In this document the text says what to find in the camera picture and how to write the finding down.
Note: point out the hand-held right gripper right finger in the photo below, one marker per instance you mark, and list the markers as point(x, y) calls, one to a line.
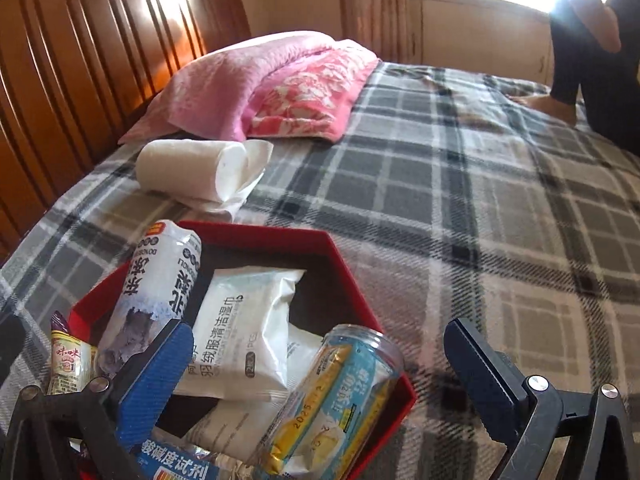
point(480, 367)

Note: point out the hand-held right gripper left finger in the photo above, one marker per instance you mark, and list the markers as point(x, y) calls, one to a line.
point(155, 385)

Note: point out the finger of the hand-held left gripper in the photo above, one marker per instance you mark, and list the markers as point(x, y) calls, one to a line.
point(10, 342)

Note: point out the red and yellow sachet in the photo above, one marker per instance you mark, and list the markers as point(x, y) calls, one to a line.
point(67, 360)

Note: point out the blue test strip box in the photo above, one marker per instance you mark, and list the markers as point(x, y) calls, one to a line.
point(180, 465)

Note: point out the plain white packet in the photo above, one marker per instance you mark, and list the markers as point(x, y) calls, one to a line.
point(235, 425)

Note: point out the white wet wipe packet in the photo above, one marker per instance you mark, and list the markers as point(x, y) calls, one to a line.
point(240, 330)

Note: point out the tall white printed packet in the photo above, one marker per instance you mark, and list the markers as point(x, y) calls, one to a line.
point(150, 280)

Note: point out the red hexagonal box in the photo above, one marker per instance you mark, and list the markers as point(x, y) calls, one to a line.
point(270, 234)

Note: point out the grey plaid blanket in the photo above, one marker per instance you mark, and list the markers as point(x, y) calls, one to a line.
point(450, 210)

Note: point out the white toilet paper roll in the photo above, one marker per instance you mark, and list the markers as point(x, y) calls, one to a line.
point(190, 165)

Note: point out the brown wooden headboard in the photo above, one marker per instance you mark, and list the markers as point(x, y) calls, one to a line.
point(75, 60)

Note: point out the pink quilted pillow cover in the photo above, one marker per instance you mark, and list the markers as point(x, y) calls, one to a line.
point(215, 75)

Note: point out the pink floral pillow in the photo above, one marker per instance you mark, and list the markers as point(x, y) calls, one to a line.
point(310, 95)

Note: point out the pink patterned curtain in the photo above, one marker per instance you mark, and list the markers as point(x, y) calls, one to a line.
point(375, 5)

